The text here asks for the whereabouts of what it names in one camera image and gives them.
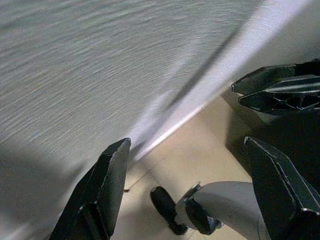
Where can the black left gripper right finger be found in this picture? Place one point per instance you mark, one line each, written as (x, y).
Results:
(280, 190)

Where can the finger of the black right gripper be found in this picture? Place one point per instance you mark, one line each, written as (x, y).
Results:
(260, 100)
(260, 80)

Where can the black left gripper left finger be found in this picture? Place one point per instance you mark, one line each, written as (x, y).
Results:
(105, 190)

